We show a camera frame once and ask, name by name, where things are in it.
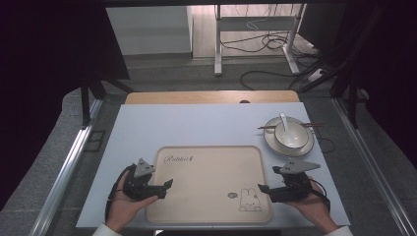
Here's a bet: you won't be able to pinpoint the person's right hand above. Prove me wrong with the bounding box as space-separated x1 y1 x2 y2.
284 179 339 234

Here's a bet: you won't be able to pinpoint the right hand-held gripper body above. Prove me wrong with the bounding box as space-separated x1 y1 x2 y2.
271 158 322 204

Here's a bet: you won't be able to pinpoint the brown wooden chopstick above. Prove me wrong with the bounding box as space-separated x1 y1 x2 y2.
257 123 327 131
257 122 327 130

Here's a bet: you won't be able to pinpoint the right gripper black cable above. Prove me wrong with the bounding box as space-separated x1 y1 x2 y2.
307 178 331 211

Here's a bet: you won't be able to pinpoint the person's left hand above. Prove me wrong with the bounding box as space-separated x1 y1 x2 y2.
104 170 160 233

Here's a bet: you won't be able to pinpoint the white bowl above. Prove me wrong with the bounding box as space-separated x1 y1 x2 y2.
273 120 310 149

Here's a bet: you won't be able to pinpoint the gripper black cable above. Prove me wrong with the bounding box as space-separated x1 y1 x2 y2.
307 178 331 211
104 163 137 224

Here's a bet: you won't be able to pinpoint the white metal desk frame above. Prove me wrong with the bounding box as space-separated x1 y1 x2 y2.
213 3 308 78

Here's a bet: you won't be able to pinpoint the dark curtain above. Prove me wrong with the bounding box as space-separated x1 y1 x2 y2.
296 3 417 161
0 3 131 210

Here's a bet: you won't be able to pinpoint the white cabinet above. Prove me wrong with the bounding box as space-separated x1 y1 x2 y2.
105 5 194 57

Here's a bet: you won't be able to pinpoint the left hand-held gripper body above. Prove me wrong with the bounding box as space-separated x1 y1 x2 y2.
122 157 156 202

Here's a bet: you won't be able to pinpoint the white power strip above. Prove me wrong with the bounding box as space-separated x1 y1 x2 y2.
307 67 327 84

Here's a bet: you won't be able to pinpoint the white plate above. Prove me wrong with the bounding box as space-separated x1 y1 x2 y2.
263 116 316 158

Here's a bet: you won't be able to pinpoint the person's white sleeve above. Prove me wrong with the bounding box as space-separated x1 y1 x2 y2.
91 222 123 236
324 225 354 236

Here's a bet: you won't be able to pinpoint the black floor cables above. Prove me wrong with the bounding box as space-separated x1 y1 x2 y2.
219 18 332 91

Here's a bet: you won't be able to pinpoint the person's right white sleeve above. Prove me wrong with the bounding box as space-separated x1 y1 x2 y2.
324 225 354 236

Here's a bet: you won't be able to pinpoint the wooden table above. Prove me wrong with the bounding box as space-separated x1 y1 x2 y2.
124 89 301 105

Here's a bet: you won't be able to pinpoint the white ceramic spoon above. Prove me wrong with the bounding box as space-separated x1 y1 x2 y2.
278 112 293 140

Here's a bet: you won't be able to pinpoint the beige tray with rabbit print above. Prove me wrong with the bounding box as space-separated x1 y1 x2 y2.
145 145 273 225

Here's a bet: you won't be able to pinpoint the black metal stand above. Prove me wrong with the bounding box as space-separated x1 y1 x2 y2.
79 73 135 130
296 6 387 130

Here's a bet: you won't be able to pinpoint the thin black cable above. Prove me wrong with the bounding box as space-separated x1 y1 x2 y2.
313 131 336 154

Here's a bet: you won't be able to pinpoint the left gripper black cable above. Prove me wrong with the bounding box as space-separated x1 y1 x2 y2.
104 163 137 224

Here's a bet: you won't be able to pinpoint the person's left white sleeve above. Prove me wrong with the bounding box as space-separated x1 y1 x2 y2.
91 222 123 236

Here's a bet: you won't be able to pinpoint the metal floor rail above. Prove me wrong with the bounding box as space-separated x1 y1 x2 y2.
29 97 105 236
331 97 417 236

